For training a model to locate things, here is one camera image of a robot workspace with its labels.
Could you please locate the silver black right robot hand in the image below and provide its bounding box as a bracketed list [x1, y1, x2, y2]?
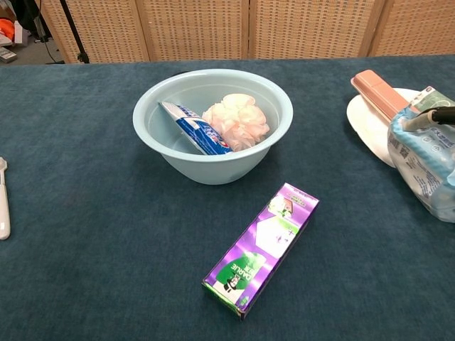
[405, 106, 455, 129]

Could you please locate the wicker folding screen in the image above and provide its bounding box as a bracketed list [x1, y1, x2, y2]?
[35, 0, 455, 64]

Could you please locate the black tripod stand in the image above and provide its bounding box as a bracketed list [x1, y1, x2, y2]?
[58, 0, 90, 64]

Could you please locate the dark blue table mat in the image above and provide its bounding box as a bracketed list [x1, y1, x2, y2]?
[0, 55, 455, 341]

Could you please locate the pink toothbrush travel case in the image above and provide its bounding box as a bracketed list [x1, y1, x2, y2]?
[350, 69, 412, 124]

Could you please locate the white toothbrush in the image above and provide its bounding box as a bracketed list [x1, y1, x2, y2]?
[0, 156, 11, 240]

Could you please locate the blue white toothpaste tube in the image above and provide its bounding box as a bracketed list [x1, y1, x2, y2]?
[159, 102, 234, 156]

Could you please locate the blue plastic package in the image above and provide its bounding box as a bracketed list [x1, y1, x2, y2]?
[387, 105, 455, 224]

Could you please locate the light blue plastic bowl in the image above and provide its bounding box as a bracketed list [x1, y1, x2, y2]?
[132, 68, 294, 186]

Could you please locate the pink mesh bath sponge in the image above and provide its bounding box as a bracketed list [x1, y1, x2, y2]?
[201, 94, 270, 153]

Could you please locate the white round plate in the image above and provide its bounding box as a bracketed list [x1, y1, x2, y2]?
[346, 87, 433, 168]

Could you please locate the small green white packet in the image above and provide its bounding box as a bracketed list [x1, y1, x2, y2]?
[408, 85, 454, 115]

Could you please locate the purple green cardboard box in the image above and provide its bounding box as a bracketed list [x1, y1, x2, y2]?
[201, 182, 320, 321]

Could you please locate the orange cloth item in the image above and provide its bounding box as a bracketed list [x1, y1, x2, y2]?
[0, 18, 15, 43]

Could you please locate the black floor cable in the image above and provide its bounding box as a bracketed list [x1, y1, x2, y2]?
[42, 33, 65, 64]

